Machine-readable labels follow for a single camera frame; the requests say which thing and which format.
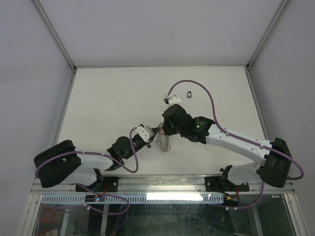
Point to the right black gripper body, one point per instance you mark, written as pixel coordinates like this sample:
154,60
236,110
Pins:
169,129

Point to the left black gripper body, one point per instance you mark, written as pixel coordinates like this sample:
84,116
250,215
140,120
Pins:
147,144

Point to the metal disc with key rings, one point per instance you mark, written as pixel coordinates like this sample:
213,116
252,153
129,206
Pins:
165,141

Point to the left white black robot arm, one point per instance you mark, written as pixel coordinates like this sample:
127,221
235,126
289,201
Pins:
65,162

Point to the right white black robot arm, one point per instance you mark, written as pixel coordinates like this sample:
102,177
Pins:
270,160

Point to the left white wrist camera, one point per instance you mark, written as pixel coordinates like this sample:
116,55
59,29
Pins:
145,132

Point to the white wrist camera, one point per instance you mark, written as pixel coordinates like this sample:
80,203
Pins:
145,132
172,99

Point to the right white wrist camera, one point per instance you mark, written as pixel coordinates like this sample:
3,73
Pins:
172,99

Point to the aluminium mounting rail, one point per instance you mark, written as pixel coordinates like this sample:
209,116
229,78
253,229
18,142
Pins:
138,184

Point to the white slotted cable duct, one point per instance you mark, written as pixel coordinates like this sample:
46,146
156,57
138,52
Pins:
149,198

